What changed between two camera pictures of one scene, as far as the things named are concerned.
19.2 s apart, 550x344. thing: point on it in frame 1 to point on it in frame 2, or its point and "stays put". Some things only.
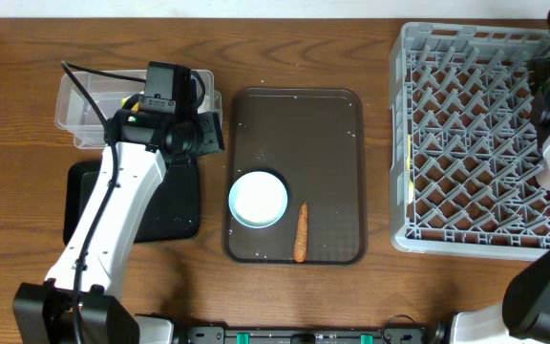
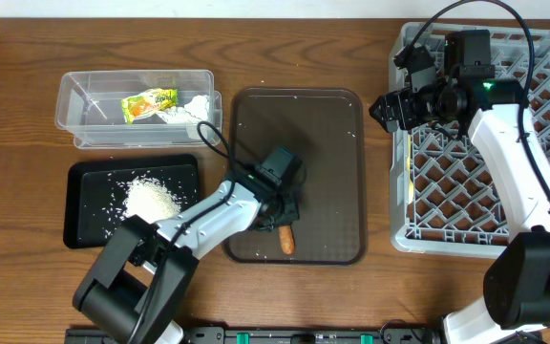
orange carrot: x=302 y=235 to x=287 y=242
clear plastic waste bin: x=74 y=112 stays put
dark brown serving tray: x=313 y=140 stays put
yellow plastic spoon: x=411 y=186 stays put
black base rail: x=391 y=334 stays put
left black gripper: x=211 y=135 to x=289 y=212
